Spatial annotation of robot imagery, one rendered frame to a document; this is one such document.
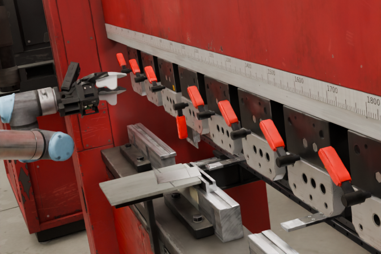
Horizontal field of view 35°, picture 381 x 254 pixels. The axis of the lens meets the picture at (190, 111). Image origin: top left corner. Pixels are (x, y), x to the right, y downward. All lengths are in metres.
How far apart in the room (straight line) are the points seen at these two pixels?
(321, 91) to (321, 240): 2.61
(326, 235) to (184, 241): 1.99
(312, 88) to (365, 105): 0.14
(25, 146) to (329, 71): 0.89
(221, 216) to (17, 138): 0.56
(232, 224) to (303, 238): 1.95
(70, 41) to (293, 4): 1.64
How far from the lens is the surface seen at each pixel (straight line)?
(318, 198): 1.03
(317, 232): 3.61
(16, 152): 1.56
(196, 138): 1.73
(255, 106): 1.18
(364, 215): 0.92
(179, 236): 1.70
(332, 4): 0.88
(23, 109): 1.70
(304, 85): 0.99
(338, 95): 0.91
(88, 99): 1.70
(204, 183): 1.70
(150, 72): 1.80
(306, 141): 1.02
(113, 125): 2.60
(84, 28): 2.52
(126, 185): 1.78
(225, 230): 1.62
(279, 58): 1.05
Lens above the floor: 1.61
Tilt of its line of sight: 14 degrees down
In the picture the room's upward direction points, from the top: 8 degrees counter-clockwise
